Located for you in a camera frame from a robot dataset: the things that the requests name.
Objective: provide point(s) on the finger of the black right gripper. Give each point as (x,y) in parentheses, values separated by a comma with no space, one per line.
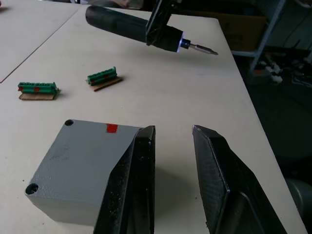
(157,22)

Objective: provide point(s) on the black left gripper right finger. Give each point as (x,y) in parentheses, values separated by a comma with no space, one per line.
(219,185)

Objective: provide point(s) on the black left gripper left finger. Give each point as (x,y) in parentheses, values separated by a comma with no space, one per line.
(129,185)

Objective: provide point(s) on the black electric screwdriver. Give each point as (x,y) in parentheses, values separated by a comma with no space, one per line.
(117,22)

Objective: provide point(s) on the grey plastic box with lid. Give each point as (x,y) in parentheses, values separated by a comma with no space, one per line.
(80,165)

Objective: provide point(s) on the green terminal block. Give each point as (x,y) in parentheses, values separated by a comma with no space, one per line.
(102,76)
(36,87)

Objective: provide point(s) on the brown cardboard piece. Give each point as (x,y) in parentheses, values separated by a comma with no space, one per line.
(107,84)
(36,97)

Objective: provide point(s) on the grey rounded object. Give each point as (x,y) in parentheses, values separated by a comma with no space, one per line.
(301,207)

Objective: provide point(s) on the brown cardboard carton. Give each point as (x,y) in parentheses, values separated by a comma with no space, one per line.
(241,31)

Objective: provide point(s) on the grey metal shelf frame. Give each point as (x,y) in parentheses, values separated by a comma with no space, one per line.
(267,34)

